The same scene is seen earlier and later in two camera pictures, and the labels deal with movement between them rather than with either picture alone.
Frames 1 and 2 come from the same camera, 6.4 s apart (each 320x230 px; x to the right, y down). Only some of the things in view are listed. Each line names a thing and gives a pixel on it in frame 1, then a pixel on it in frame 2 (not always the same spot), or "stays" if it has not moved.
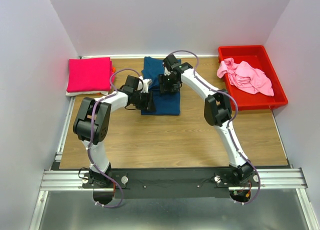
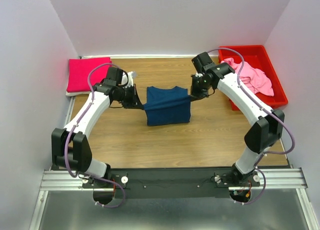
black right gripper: (162, 78) -> (196, 95)
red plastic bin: (257, 56) stays
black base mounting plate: (135, 183) stays
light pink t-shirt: (243, 75) stays
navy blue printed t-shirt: (166, 104) -> (167, 106)
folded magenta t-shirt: (90, 74) stays
